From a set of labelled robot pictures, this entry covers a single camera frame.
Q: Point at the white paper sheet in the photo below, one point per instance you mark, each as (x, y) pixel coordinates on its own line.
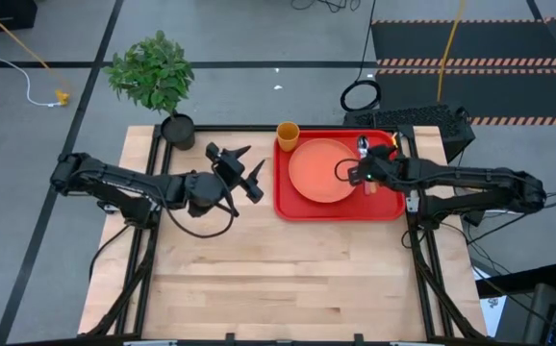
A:
(492, 307)

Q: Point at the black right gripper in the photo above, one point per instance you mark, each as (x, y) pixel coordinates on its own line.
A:
(384, 168)

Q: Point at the orange plastic cup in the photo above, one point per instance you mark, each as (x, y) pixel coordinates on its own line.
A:
(287, 137)

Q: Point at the black aluminium table frame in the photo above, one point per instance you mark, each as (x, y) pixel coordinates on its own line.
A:
(210, 128)

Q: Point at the small yellow tag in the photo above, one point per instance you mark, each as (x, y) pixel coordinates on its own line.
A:
(395, 140)

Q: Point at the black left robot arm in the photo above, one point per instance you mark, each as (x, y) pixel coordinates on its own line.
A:
(124, 185)

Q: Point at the black power adapter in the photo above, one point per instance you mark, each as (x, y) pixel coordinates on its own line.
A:
(473, 217)

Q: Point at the potted green plant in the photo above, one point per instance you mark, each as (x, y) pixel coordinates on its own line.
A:
(153, 72)

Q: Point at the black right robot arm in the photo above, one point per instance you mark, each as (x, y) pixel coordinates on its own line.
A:
(475, 185)

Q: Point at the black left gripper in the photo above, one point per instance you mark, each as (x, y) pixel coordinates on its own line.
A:
(232, 173)

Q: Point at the salmon round plate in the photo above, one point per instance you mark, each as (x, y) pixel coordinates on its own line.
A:
(316, 168)

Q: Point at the black mat with hazard stripes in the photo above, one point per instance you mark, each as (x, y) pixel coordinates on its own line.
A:
(499, 91)

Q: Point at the red plastic tray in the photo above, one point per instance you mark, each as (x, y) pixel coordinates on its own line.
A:
(316, 211)

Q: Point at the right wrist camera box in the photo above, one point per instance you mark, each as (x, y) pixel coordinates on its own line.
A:
(355, 175)

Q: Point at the black mesh computer case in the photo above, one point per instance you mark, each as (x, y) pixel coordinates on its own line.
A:
(417, 117)

